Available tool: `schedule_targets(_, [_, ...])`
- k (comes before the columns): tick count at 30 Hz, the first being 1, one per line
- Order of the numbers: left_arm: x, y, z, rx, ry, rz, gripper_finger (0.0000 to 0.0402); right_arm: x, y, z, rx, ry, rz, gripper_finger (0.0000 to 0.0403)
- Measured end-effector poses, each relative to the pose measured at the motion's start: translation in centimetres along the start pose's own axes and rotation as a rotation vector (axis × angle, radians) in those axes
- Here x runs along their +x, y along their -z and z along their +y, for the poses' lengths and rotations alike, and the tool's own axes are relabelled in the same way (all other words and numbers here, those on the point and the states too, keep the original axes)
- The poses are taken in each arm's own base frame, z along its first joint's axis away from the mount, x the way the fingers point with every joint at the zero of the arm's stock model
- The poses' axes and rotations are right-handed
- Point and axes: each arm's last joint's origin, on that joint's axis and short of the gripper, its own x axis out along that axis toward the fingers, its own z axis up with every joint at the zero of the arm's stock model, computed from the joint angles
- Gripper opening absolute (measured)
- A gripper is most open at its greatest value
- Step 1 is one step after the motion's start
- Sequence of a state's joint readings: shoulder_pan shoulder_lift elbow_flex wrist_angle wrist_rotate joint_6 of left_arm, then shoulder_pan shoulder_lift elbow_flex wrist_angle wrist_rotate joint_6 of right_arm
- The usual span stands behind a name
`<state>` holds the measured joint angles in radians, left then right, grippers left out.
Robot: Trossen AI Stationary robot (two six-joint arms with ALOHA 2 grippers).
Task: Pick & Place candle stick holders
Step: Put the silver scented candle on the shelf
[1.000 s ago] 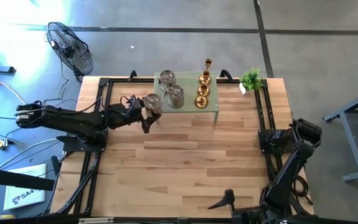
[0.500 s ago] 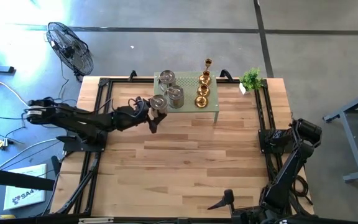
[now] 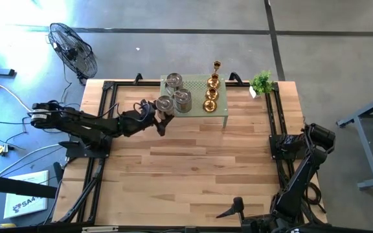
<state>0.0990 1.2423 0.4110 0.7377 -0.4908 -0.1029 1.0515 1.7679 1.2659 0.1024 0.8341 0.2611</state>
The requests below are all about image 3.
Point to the black floor fan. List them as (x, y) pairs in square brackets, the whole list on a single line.
[(73, 51)]

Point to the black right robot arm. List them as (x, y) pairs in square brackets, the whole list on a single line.
[(293, 194)]

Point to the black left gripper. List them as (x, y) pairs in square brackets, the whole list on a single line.
[(133, 121)]

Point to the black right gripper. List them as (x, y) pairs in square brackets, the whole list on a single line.
[(257, 226)]

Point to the white printed cardboard box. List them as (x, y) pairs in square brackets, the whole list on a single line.
[(28, 204)]

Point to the grey metal table frame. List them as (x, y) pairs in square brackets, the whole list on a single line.
[(368, 152)]

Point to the black metal beam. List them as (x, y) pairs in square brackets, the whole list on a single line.
[(18, 187)]

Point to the silver candle tin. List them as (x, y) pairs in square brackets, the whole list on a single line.
[(183, 96), (174, 80), (165, 103)]

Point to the green plant in white pot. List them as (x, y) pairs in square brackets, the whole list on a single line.
[(261, 83)]

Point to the black aluminium table frame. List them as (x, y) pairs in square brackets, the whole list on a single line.
[(147, 83)]

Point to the green perforated metal shelf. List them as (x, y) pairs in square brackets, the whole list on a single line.
[(198, 97)]

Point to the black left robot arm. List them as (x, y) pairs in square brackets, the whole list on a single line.
[(76, 121)]

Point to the gold candlestick holder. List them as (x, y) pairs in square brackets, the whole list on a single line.
[(210, 106), (209, 83), (207, 94)]

